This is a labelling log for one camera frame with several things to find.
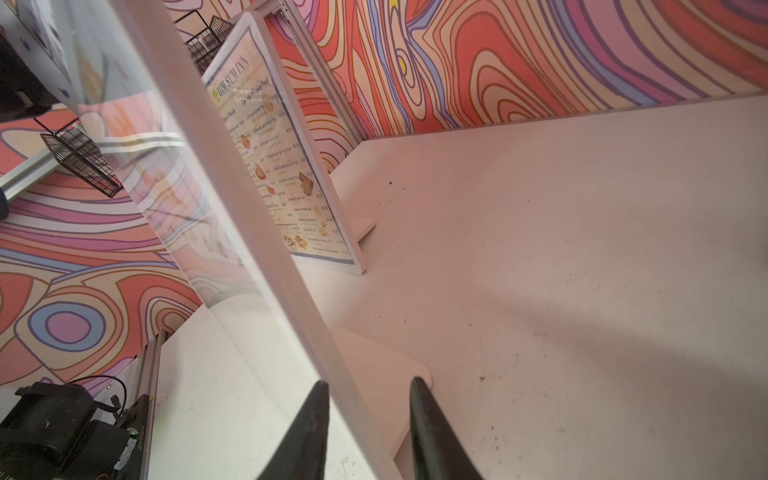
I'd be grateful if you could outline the white board panel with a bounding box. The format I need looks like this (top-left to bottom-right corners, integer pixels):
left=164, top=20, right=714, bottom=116
left=202, top=11, right=367, bottom=275
left=1, top=1, right=401, bottom=479

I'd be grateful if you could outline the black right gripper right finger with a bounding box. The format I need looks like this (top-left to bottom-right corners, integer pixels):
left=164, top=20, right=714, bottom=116
left=409, top=377, right=482, bottom=480

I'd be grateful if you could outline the black wire basket left wall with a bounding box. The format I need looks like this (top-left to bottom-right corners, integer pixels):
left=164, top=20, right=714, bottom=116
left=35, top=118, right=123, bottom=198

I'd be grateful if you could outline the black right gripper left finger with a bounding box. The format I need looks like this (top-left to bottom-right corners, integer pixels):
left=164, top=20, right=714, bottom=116
left=258, top=380, right=330, bottom=480

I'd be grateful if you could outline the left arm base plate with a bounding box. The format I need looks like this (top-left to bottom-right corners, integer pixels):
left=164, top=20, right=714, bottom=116
left=0, top=332, right=169, bottom=480

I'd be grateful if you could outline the Dim Sum Inn menu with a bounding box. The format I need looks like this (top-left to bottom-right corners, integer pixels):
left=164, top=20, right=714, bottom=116
left=204, top=26, right=353, bottom=264

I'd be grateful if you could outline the white board front panel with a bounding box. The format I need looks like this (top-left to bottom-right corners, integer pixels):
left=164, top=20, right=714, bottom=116
left=202, top=11, right=367, bottom=275

